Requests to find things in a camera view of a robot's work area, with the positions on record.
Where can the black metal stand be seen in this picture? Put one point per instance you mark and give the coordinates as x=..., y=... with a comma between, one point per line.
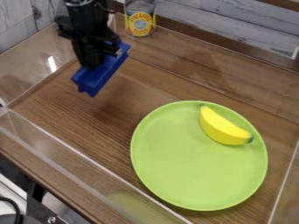
x=36, y=209

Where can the yellow half-round block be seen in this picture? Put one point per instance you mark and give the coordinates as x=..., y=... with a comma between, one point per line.
x=220, y=129

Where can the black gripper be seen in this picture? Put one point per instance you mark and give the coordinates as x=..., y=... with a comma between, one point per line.
x=83, y=23

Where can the blue plastic block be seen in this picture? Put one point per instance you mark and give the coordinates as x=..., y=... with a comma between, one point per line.
x=92, y=80

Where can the clear acrylic tray walls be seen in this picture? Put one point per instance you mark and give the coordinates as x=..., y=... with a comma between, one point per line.
x=68, y=139

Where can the green round plate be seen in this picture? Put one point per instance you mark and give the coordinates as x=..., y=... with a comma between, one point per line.
x=187, y=169

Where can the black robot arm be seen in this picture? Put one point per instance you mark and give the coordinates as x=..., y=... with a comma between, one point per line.
x=83, y=1

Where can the yellow labelled tin can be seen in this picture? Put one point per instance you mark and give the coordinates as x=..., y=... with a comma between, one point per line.
x=140, y=18

